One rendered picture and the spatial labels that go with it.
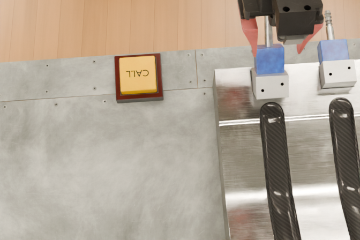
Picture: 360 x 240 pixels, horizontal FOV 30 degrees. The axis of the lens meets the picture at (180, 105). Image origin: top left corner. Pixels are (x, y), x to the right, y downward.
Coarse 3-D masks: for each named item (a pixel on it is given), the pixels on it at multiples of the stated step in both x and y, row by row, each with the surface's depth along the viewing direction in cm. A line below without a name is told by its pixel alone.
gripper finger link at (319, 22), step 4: (316, 12) 89; (268, 16) 89; (272, 16) 88; (316, 16) 89; (320, 16) 88; (268, 20) 89; (272, 20) 88; (316, 20) 88; (320, 20) 88; (272, 24) 88; (316, 24) 88; (320, 24) 88; (316, 28) 89; (320, 28) 89; (316, 32) 90; (308, 36) 91; (312, 36) 91; (304, 40) 92; (308, 40) 92; (300, 44) 93; (304, 44) 93; (300, 48) 94; (300, 52) 95
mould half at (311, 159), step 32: (288, 64) 107; (224, 96) 105; (320, 96) 105; (352, 96) 105; (224, 128) 104; (256, 128) 104; (288, 128) 104; (320, 128) 104; (224, 160) 103; (256, 160) 103; (320, 160) 103; (224, 192) 102; (256, 192) 102; (320, 192) 102; (224, 224) 107; (256, 224) 99; (320, 224) 98
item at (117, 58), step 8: (120, 56) 115; (128, 56) 115; (136, 56) 115; (160, 64) 114; (160, 72) 114; (160, 80) 114; (160, 88) 113; (120, 96) 113; (128, 96) 113; (136, 96) 113; (144, 96) 113; (152, 96) 113; (160, 96) 113
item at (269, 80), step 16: (272, 32) 102; (272, 48) 101; (256, 64) 102; (272, 64) 102; (256, 80) 101; (272, 80) 102; (288, 80) 102; (256, 96) 102; (272, 96) 102; (288, 96) 102
